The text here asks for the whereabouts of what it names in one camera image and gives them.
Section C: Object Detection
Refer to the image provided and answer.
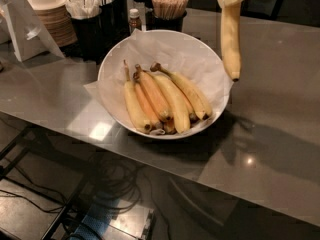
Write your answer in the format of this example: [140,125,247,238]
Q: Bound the yellow banana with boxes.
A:
[123,61,152,134]
[221,4,241,81]
[150,62,213,120]
[135,64,173,122]

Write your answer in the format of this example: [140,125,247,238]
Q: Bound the white bowl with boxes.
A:
[97,29,231,140]

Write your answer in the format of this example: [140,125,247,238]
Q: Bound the orange-tinted banana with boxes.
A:
[134,83,163,129]

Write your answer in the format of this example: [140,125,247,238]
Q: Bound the black cup holding sticks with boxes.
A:
[146,12,187,32]

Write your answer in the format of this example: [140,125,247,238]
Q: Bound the small brown bottle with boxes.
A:
[129,8,142,33]

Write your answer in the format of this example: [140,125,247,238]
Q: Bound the white paper liner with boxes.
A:
[83,28,234,135]

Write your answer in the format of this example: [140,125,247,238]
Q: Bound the black cup with packets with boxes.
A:
[100,0,127,39]

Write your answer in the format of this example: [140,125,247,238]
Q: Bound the black cup with napkins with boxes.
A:
[66,0,104,62]

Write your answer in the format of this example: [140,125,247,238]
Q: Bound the stack of brown bowls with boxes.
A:
[35,6,77,47]

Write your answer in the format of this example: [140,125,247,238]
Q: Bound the white paper bag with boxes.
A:
[0,0,64,62]

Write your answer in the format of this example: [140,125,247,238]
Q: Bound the metal box on floor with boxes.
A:
[70,197,154,240]

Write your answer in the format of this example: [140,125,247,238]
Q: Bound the black cables under table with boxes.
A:
[0,150,174,240]

